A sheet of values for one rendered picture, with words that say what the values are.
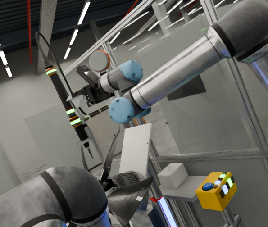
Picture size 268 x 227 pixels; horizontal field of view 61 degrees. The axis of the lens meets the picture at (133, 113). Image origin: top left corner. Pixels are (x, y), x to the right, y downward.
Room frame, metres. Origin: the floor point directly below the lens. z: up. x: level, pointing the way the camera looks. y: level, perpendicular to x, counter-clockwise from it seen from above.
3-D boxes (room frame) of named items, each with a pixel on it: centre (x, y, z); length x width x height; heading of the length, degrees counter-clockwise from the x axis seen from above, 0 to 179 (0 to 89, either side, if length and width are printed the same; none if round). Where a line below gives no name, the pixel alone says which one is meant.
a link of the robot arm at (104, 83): (0.85, 0.03, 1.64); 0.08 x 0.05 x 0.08; 140
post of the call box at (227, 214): (0.95, -0.20, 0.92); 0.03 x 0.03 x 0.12; 40
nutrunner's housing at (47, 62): (1.04, 0.26, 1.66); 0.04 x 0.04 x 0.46
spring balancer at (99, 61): (1.73, 0.07, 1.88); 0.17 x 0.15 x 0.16; 40
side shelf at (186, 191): (1.48, -0.09, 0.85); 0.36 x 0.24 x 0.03; 40
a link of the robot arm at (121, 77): (0.80, -0.03, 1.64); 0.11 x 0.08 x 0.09; 50
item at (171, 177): (1.56, -0.06, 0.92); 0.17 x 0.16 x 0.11; 130
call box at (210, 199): (0.95, -0.20, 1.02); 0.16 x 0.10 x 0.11; 130
